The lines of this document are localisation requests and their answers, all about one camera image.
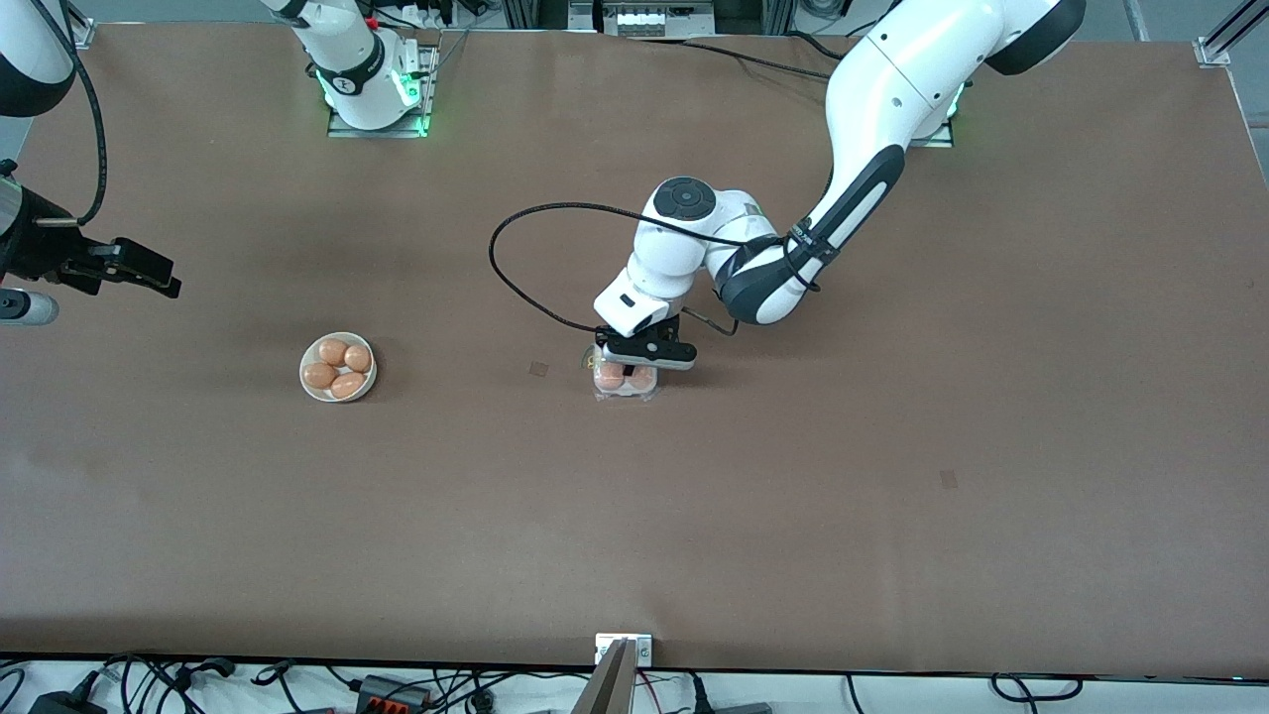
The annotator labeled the clear plastic egg box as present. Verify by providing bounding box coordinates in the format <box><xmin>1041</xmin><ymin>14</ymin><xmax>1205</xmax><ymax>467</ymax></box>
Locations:
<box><xmin>583</xmin><ymin>342</ymin><xmax>661</xmax><ymax>403</ymax></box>

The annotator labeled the white round bowl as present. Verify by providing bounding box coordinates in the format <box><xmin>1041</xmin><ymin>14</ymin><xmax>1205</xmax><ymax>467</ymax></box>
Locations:
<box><xmin>299</xmin><ymin>331</ymin><xmax>378</xmax><ymax>404</ymax></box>

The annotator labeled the aluminium profile bar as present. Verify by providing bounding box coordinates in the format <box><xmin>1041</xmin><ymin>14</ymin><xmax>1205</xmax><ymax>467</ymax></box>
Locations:
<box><xmin>572</xmin><ymin>640</ymin><xmax>637</xmax><ymax>714</ymax></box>

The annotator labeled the black plug connector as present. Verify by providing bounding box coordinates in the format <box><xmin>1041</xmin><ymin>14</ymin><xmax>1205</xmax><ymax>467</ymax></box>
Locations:
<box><xmin>173</xmin><ymin>656</ymin><xmax>239</xmax><ymax>691</ymax></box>

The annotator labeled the black red connector block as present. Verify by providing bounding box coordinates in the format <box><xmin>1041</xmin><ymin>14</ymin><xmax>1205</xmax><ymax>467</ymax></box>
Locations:
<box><xmin>354</xmin><ymin>674</ymin><xmax>433</xmax><ymax>711</ymax></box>

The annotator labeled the black power adapter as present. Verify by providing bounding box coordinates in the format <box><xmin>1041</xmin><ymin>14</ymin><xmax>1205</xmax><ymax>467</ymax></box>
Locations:
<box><xmin>28</xmin><ymin>688</ymin><xmax>108</xmax><ymax>714</ymax></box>

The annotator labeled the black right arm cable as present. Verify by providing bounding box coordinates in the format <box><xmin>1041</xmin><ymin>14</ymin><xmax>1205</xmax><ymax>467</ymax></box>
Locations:
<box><xmin>30</xmin><ymin>0</ymin><xmax>106</xmax><ymax>227</ymax></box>

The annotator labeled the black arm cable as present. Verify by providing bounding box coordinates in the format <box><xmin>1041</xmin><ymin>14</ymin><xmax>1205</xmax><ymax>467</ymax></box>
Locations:
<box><xmin>30</xmin><ymin>0</ymin><xmax>106</xmax><ymax>227</ymax></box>
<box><xmin>488</xmin><ymin>202</ymin><xmax>824</xmax><ymax>338</ymax></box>

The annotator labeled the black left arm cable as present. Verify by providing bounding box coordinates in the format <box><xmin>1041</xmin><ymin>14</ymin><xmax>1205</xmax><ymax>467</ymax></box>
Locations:
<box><xmin>488</xmin><ymin>202</ymin><xmax>824</xmax><ymax>338</ymax></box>

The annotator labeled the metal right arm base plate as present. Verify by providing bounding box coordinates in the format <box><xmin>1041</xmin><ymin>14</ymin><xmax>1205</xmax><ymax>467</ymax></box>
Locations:
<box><xmin>327</xmin><ymin>40</ymin><xmax>437</xmax><ymax>138</ymax></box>

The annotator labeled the silver table edge bracket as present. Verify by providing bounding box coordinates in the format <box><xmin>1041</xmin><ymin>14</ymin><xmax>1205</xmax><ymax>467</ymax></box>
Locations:
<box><xmin>595</xmin><ymin>633</ymin><xmax>653</xmax><ymax>667</ymax></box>

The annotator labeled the long black table cable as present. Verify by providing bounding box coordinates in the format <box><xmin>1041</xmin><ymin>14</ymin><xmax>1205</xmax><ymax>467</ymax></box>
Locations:
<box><xmin>634</xmin><ymin>36</ymin><xmax>836</xmax><ymax>80</ymax></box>

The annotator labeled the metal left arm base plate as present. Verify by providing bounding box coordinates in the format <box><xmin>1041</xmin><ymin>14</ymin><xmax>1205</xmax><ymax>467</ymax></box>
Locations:
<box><xmin>910</xmin><ymin>87</ymin><xmax>958</xmax><ymax>150</ymax></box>

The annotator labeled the aluminium frame post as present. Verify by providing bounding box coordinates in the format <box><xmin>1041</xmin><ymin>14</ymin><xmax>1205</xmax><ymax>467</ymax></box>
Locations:
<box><xmin>501</xmin><ymin>0</ymin><xmax>601</xmax><ymax>33</ymax></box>

